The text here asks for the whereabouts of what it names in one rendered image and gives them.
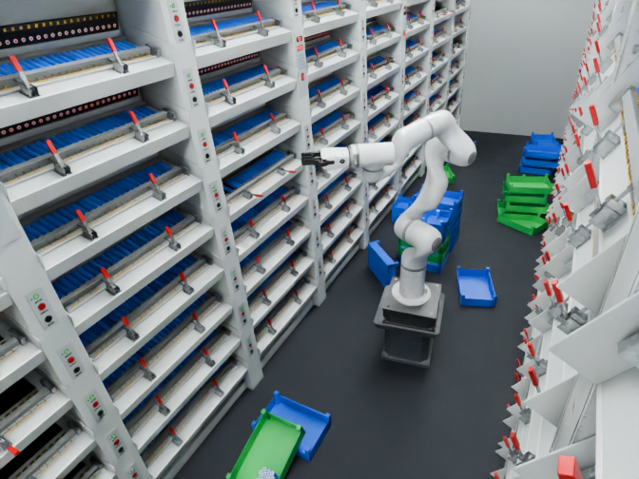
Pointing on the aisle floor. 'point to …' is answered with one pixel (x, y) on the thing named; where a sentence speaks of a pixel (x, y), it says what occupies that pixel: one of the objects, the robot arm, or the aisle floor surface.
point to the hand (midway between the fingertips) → (306, 159)
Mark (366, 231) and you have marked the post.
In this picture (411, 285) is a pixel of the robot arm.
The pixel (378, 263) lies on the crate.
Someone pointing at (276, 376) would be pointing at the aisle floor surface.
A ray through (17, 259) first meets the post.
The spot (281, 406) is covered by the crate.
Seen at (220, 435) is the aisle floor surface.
